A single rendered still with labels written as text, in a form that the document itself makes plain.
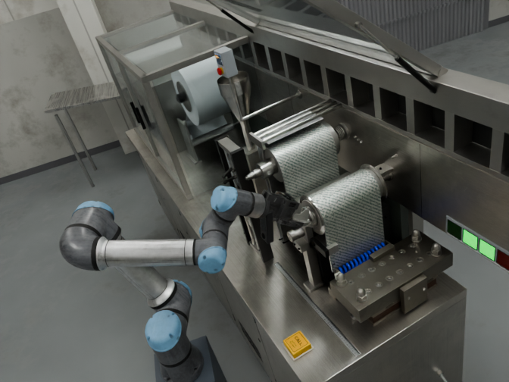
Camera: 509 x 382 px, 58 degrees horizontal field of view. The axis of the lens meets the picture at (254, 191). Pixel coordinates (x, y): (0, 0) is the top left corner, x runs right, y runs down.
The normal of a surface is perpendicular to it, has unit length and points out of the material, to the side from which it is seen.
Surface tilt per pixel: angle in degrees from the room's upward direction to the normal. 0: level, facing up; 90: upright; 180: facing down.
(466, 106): 90
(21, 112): 90
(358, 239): 90
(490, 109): 90
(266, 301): 0
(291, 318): 0
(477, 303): 0
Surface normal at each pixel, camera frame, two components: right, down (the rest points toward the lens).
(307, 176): 0.46, 0.44
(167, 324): -0.22, -0.72
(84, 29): 0.24, 0.51
